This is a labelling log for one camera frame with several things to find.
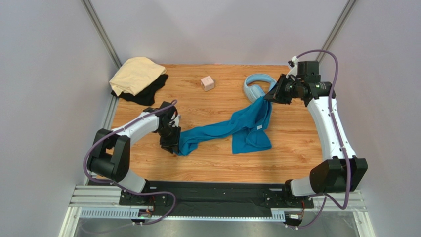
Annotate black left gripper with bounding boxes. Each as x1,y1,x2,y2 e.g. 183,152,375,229
157,124,181,154

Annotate blue t shirt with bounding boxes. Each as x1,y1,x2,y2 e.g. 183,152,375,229
176,98,272,156

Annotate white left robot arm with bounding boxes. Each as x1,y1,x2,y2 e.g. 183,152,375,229
83,100,181,205

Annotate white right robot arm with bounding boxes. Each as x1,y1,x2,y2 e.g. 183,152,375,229
264,74,368,210

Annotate black t shirt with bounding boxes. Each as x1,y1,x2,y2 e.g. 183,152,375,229
111,74,168,106

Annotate light blue headphones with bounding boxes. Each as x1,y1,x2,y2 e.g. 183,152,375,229
243,74,277,103

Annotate pink cube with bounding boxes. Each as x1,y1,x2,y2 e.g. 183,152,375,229
200,76,215,92

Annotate beige t shirt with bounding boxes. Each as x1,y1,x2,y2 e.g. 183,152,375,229
109,57,167,96

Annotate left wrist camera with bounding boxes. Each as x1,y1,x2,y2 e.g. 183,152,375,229
170,114,180,127

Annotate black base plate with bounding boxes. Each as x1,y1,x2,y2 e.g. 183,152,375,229
117,181,314,217

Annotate aluminium frame rail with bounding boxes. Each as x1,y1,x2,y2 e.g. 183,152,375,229
59,181,375,237

